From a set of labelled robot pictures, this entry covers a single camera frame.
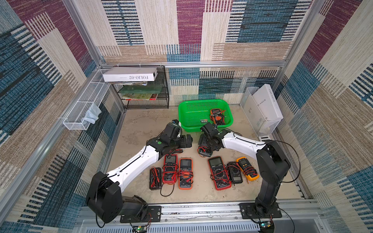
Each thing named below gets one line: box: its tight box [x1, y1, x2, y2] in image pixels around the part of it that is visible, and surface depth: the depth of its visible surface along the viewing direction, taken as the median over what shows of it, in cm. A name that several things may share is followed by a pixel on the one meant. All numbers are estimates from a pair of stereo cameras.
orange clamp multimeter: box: [209, 108, 226, 126], surface depth 110 cm
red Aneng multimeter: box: [208, 156, 232, 191], surface depth 84 cm
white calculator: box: [258, 135, 271, 142], surface depth 103 cm
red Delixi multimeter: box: [161, 153, 179, 184], surface depth 85 cm
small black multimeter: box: [226, 161, 243, 184], surface depth 85 cm
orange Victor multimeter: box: [177, 158, 194, 190], surface depth 83 cm
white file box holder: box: [240, 83, 284, 136], surface depth 98 cm
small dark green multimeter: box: [197, 145, 214, 158], surface depth 89 cm
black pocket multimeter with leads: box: [149, 166, 162, 191], surface depth 84 cm
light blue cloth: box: [80, 102, 102, 126], surface depth 69 cm
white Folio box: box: [102, 66, 158, 83], surface depth 81 cm
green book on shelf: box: [119, 84, 164, 101], surface depth 101 cm
